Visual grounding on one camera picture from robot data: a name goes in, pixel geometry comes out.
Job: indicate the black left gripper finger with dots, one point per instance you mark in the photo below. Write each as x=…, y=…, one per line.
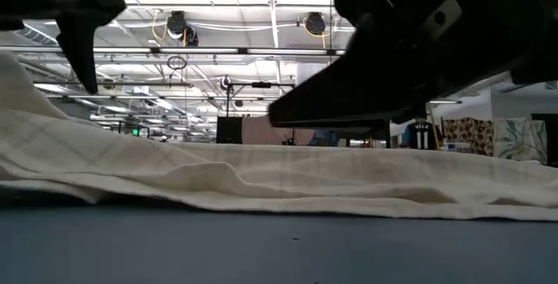
x=80, y=35

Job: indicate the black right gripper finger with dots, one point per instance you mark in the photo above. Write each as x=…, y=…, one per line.
x=349, y=96

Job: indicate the cream plaid waffle towel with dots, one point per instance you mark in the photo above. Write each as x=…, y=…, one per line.
x=261, y=175

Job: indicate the white building pillar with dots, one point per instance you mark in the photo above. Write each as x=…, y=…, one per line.
x=305, y=71

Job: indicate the pink hanging cloth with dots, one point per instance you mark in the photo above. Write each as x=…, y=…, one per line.
x=257, y=131

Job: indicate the brown patterned fabric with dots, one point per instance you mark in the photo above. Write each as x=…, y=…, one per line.
x=473, y=133

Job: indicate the long ceiling light bar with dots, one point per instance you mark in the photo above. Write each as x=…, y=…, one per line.
x=196, y=50

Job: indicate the floral patterned fabric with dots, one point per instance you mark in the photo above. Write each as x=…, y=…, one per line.
x=519, y=140

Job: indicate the black metal frame stand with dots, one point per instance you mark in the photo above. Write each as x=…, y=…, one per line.
x=261, y=84

